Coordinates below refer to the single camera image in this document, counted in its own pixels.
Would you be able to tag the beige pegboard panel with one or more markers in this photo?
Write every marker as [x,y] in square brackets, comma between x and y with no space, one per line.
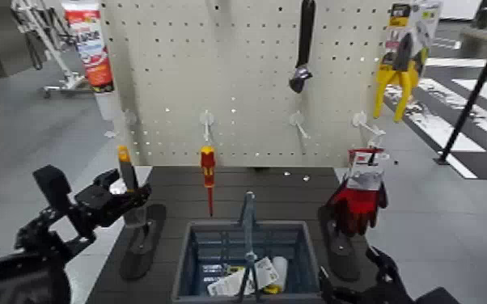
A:
[247,63]

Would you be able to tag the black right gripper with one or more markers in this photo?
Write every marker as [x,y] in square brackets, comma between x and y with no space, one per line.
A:
[375,295]

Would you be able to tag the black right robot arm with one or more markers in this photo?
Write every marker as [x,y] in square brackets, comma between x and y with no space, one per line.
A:
[439,297]

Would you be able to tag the yellow grey paint brush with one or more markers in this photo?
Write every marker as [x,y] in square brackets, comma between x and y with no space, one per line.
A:
[128,172]

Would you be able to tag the black oval base plate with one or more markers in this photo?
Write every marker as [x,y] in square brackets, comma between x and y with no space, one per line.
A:
[139,250]
[341,254]

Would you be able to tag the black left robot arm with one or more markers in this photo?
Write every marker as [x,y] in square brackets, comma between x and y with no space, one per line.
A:
[14,280]

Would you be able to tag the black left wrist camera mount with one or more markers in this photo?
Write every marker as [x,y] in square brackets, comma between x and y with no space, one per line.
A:
[52,187]

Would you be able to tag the red work gloves with card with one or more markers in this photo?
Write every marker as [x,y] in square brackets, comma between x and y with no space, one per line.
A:
[356,203]

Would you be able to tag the grey crate teal inside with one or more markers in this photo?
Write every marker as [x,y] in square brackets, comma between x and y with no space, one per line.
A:
[184,263]

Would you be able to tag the white metal stand on casters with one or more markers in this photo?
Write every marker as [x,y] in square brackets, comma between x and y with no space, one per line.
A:
[70,80]

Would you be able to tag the white printed package card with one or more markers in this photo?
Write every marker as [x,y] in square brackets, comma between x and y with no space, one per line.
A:
[230,284]

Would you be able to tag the black pole stand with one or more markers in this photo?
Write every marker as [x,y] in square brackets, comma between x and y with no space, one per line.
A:
[473,97]

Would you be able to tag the white pegboard hook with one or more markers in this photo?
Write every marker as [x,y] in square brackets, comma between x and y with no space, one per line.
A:
[297,120]
[206,119]
[359,119]

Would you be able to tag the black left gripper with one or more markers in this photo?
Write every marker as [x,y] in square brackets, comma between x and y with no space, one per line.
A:
[95,206]

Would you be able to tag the yellow pliers in package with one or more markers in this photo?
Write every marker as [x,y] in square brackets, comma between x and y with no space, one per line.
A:
[396,73]

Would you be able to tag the red yellow screwdriver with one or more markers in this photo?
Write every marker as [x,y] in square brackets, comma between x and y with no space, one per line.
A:
[208,163]

